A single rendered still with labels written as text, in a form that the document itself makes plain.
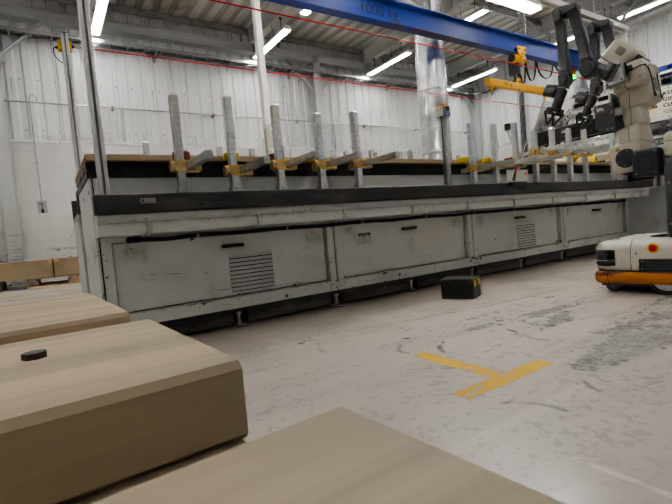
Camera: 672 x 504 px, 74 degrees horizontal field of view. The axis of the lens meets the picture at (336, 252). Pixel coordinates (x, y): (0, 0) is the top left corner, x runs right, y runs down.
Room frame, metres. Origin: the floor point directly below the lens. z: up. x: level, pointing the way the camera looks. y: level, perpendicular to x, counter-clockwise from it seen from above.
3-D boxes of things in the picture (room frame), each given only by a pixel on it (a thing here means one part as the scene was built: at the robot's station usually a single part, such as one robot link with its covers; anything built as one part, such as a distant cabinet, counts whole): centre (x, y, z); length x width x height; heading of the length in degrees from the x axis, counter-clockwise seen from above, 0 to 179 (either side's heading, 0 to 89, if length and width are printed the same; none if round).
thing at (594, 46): (2.87, -1.75, 1.41); 0.11 x 0.06 x 0.43; 129
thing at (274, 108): (2.30, 0.25, 0.90); 0.04 x 0.04 x 0.48; 33
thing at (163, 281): (3.68, -0.87, 0.44); 5.10 x 0.69 x 0.87; 123
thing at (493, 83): (7.82, -3.42, 2.65); 1.71 x 0.09 x 0.32; 123
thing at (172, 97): (2.03, 0.67, 0.91); 0.04 x 0.04 x 0.48; 33
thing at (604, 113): (2.61, -1.69, 0.99); 0.28 x 0.16 x 0.22; 129
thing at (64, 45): (2.79, 1.54, 1.25); 0.15 x 0.08 x 1.10; 123
